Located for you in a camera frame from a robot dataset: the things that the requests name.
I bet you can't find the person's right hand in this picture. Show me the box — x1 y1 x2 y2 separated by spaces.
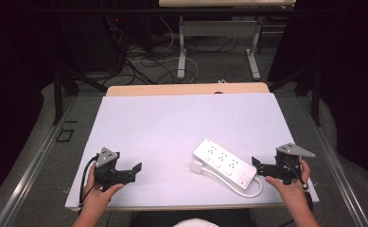
264 158 312 206

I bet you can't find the aluminium floor rail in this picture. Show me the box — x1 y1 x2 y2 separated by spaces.
298 96 368 227
0 96 79 227

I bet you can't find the white table mat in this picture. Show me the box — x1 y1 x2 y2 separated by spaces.
64 92 321 212

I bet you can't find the dark computer tower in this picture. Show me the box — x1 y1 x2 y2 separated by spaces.
60 13 128 74

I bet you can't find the person's white clothing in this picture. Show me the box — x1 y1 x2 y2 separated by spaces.
171 218 220 227

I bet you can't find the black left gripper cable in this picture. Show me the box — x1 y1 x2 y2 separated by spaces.
79 152 101 206

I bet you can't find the black floor cable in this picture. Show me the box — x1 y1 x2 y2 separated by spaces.
102 34 180 87

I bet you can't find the white plug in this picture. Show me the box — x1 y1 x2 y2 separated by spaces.
190 160 205 174

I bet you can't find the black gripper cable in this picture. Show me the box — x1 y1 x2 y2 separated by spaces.
79 152 101 206
282 160 309 191

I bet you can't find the person's left hand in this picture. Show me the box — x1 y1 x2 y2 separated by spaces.
81 164 125 216

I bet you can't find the white power strip cable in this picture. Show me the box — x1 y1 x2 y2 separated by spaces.
202 166 264 199

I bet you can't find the white-legged desk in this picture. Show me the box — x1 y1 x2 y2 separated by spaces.
158 0 297 81

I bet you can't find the white power strip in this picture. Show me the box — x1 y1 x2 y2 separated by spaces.
192 137 258 191

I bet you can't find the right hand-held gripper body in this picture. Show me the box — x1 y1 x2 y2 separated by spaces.
262 142 317 186

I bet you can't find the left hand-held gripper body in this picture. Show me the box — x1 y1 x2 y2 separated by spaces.
94 147 137 192

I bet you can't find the white floor cable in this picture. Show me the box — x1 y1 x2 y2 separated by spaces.
130 15 201 85

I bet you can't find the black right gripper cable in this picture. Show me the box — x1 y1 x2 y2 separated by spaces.
282 160 309 191

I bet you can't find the black metal stand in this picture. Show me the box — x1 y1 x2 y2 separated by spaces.
268 64 323 128
51 60 109 126

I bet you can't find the black floor socket frame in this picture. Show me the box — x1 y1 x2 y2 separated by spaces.
55 128 76 144

